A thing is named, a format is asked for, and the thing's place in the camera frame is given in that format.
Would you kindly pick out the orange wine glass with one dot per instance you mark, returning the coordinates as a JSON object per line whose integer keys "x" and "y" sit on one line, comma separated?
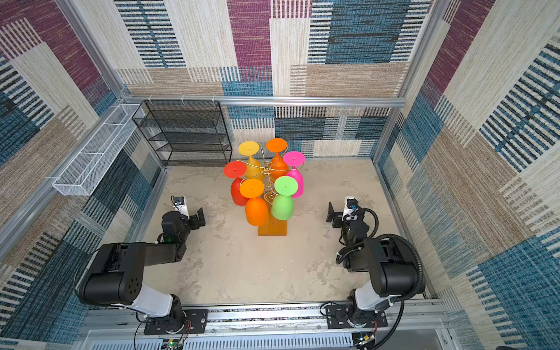
{"x": 256, "y": 208}
{"x": 277, "y": 166}

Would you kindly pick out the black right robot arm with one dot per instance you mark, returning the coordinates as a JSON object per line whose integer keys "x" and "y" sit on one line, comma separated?
{"x": 394, "y": 266}

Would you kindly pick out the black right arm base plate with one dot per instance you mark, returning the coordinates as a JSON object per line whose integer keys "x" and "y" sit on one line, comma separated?
{"x": 342, "y": 317}

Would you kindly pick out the black mesh shelf rack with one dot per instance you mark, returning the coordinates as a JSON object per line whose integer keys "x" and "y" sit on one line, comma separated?
{"x": 191, "y": 133}

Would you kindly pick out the pink wine glass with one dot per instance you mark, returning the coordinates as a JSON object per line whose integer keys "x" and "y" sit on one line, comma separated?
{"x": 295, "y": 159}

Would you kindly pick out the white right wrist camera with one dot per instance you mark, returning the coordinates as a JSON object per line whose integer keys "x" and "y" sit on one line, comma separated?
{"x": 351, "y": 207}

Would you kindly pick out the green wine glass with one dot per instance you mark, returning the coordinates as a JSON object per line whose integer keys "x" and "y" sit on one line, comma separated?
{"x": 283, "y": 204}

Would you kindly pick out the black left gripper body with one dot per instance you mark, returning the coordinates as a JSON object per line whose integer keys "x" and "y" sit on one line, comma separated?
{"x": 195, "y": 219}

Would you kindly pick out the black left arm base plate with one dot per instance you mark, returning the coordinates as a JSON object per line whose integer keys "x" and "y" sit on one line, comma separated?
{"x": 192, "y": 321}

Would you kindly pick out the white mesh wall basket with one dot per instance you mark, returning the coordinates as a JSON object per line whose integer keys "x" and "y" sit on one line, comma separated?
{"x": 87, "y": 169}

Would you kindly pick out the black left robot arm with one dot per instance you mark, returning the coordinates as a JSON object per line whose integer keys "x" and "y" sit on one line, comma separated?
{"x": 115, "y": 277}

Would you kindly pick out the gold wire wine glass rack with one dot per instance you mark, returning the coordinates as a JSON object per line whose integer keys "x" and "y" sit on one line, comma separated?
{"x": 273, "y": 227}

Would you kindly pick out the yellow wine glass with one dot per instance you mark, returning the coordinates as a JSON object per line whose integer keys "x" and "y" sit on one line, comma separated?
{"x": 254, "y": 169}

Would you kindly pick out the orange wine glass back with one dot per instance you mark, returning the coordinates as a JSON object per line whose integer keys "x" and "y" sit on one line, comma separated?
{"x": 277, "y": 166}

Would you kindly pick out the red wine glass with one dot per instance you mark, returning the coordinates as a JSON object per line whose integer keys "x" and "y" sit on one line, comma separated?
{"x": 235, "y": 170}

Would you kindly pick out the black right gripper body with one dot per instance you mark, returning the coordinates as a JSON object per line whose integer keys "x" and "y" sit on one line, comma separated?
{"x": 332, "y": 213}

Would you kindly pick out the orange wine glass front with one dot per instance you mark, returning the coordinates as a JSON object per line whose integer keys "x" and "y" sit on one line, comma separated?
{"x": 256, "y": 208}

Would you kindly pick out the aluminium front rail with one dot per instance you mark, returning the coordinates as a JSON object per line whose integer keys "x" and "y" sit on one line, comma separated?
{"x": 423, "y": 325}

